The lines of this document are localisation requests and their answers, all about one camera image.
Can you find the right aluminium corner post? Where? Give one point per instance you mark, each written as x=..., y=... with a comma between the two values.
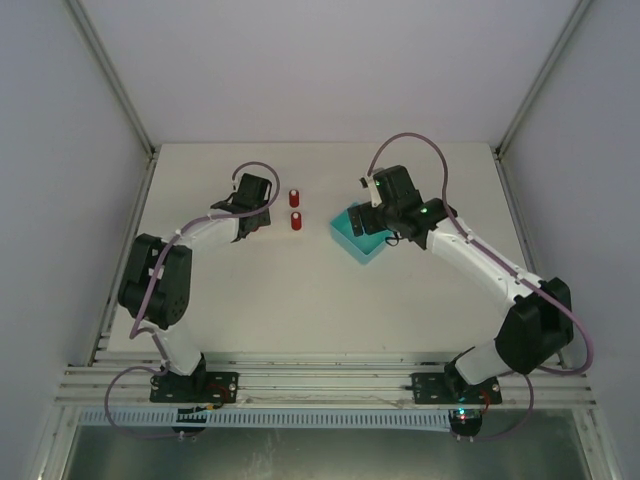
x=548, y=66

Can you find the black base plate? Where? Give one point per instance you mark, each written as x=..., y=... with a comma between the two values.
x=199, y=388
x=429, y=388

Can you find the large red spring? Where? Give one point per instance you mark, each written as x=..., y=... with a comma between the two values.
x=296, y=221
x=294, y=198

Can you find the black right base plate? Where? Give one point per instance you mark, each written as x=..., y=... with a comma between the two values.
x=429, y=388

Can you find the white peg fixture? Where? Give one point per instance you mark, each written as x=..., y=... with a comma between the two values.
x=280, y=227

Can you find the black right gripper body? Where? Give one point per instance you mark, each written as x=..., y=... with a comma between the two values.
x=358, y=221

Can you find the aluminium corner post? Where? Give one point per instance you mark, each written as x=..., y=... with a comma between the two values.
x=81, y=18
x=548, y=66

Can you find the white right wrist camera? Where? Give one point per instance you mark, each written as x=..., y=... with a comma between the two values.
x=371, y=185

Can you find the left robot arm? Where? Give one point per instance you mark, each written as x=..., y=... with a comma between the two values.
x=156, y=285

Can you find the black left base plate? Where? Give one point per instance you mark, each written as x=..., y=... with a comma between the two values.
x=199, y=388

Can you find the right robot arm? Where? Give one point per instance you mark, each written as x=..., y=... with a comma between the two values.
x=535, y=321

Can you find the slotted cable duct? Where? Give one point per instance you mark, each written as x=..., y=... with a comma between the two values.
x=133, y=417

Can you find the teal plastic bin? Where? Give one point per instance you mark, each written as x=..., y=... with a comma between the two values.
x=362, y=249

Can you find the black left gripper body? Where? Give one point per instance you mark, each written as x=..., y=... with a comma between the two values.
x=255, y=220

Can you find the left aluminium corner post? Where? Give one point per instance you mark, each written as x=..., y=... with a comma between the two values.
x=81, y=18

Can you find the aluminium mounting rail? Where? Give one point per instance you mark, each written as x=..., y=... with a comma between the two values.
x=348, y=380

